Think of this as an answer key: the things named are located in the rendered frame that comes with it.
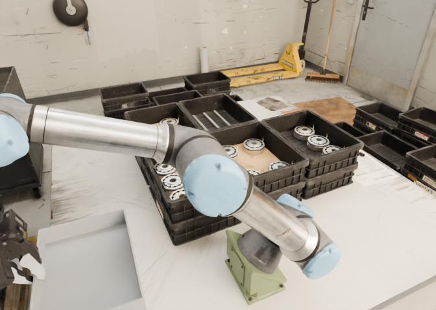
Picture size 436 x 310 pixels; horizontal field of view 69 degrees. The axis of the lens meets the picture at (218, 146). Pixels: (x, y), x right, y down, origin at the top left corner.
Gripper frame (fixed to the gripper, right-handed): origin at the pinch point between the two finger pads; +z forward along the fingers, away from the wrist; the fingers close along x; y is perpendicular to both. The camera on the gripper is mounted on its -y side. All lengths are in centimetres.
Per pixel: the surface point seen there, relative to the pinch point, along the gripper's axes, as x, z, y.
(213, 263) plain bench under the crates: -34, 50, 14
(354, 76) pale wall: -327, 192, 236
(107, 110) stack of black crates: -23, 68, 211
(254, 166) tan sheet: -71, 47, 43
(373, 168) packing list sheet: -128, 78, 29
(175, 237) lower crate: -27, 43, 28
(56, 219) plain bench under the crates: 13, 36, 64
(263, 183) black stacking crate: -66, 41, 26
